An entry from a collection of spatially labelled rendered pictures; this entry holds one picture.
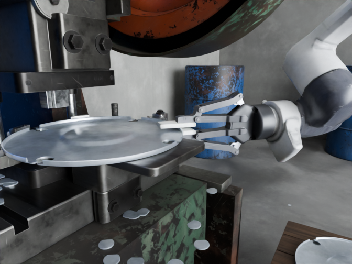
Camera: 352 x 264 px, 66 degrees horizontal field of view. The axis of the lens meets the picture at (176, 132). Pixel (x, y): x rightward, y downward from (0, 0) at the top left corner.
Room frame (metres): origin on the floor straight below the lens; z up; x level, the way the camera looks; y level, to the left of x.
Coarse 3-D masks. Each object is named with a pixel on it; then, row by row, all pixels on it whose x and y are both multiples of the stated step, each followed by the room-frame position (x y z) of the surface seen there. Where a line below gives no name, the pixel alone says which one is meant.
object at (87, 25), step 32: (32, 0) 0.41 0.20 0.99; (64, 0) 0.45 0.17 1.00; (96, 0) 0.52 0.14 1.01; (0, 32) 0.47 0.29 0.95; (32, 32) 0.42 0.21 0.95; (64, 32) 0.43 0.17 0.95; (96, 32) 0.48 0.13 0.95; (0, 64) 0.48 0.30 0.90; (32, 64) 0.42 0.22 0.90; (64, 64) 0.42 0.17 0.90; (96, 64) 0.47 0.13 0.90
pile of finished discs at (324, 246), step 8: (320, 240) 0.74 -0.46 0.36; (328, 240) 0.74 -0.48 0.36; (336, 240) 0.74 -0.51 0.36; (344, 240) 0.74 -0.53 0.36; (304, 248) 0.70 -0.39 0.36; (312, 248) 0.70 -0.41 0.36; (320, 248) 0.70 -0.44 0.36; (328, 248) 0.70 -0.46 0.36; (336, 248) 0.70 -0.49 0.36; (344, 248) 0.70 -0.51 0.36; (296, 256) 0.67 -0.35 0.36; (304, 256) 0.67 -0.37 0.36; (312, 256) 0.67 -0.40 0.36; (320, 256) 0.67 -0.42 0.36; (328, 256) 0.67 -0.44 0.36; (336, 256) 0.66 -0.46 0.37; (344, 256) 0.66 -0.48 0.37
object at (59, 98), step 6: (60, 90) 0.51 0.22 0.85; (66, 90) 0.52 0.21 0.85; (42, 96) 0.50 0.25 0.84; (48, 96) 0.50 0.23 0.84; (54, 96) 0.50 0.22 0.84; (60, 96) 0.51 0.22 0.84; (66, 96) 0.52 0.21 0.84; (42, 102) 0.50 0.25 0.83; (48, 102) 0.50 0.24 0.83; (54, 102) 0.50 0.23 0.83; (60, 102) 0.51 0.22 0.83; (66, 102) 0.52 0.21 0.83
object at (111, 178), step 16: (192, 144) 0.41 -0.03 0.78; (144, 160) 0.33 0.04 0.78; (160, 160) 0.33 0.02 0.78; (176, 160) 0.34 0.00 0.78; (80, 176) 0.41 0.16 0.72; (96, 176) 0.39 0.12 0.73; (112, 176) 0.40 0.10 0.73; (128, 176) 0.43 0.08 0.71; (96, 192) 0.39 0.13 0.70; (112, 192) 0.40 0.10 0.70; (128, 192) 0.43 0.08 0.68; (96, 208) 0.39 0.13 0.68; (112, 208) 0.39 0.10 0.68; (128, 208) 0.43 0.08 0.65
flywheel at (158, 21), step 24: (144, 0) 0.87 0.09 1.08; (168, 0) 0.82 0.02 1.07; (192, 0) 0.78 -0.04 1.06; (216, 0) 0.70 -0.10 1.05; (240, 0) 0.71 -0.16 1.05; (120, 24) 0.87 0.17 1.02; (144, 24) 0.82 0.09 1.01; (168, 24) 0.78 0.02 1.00; (192, 24) 0.74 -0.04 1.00; (216, 24) 0.77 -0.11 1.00
